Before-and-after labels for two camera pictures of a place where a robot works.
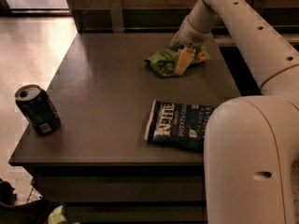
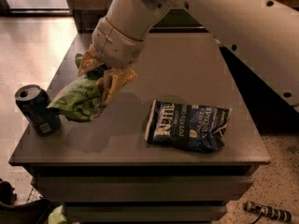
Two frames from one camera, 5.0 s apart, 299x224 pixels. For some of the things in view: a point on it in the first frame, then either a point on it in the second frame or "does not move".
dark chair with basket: (35, 211) does not move
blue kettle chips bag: (177, 125) does not move
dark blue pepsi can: (37, 108) does not move
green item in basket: (57, 217) does not move
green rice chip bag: (163, 63) to (81, 101)
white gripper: (191, 35) to (114, 48)
